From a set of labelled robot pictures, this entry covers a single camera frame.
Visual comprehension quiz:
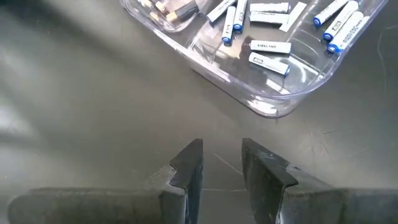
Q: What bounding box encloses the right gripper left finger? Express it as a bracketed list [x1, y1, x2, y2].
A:
[7, 138, 205, 224]

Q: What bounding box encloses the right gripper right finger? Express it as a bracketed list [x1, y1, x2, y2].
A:
[241, 138, 398, 224]

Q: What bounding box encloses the clear plastic bin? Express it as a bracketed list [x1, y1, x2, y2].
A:
[149, 0, 389, 119]
[119, 0, 214, 34]

